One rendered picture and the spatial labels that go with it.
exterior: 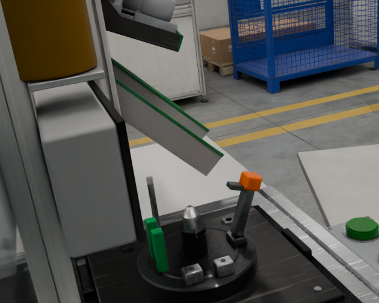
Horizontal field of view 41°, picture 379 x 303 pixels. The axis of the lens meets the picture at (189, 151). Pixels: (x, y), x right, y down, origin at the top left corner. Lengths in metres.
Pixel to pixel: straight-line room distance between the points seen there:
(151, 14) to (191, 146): 0.20
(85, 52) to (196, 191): 0.78
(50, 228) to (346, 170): 0.85
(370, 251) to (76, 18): 0.47
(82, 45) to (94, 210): 0.09
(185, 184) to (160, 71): 3.61
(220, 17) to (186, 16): 4.96
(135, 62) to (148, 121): 3.84
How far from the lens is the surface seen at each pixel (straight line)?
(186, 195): 1.04
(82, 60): 0.29
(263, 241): 0.65
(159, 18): 0.76
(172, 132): 0.77
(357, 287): 0.59
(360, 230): 0.67
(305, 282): 0.58
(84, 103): 0.31
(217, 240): 0.62
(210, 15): 9.54
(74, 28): 0.29
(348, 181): 1.05
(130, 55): 4.57
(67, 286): 0.35
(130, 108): 0.75
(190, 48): 4.71
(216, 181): 1.08
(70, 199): 0.27
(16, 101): 0.30
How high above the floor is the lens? 1.31
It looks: 21 degrees down
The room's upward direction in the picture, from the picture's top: 8 degrees counter-clockwise
